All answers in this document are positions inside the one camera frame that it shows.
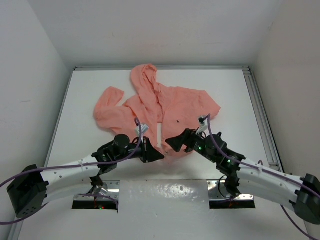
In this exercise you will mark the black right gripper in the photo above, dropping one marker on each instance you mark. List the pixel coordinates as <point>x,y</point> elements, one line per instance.
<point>186,138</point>

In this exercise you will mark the salmon pink hooded jacket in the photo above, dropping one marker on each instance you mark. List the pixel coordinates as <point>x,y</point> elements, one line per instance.
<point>167,111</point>

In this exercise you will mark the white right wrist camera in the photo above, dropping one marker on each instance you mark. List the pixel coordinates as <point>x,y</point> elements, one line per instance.
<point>203,124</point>

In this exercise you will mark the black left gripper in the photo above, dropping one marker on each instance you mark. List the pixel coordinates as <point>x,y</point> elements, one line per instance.
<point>149,153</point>

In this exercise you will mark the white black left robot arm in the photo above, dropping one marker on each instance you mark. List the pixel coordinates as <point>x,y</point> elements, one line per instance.
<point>35,187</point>

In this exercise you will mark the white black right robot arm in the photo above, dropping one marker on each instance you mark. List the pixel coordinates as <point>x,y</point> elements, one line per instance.
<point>300,194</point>

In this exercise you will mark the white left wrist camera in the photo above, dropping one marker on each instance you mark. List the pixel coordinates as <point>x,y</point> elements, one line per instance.
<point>143,128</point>

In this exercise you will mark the metal base plate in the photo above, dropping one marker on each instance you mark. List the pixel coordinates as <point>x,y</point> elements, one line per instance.
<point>211,190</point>

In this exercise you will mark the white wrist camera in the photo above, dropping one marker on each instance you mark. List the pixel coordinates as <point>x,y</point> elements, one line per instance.
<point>203,124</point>
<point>143,128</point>

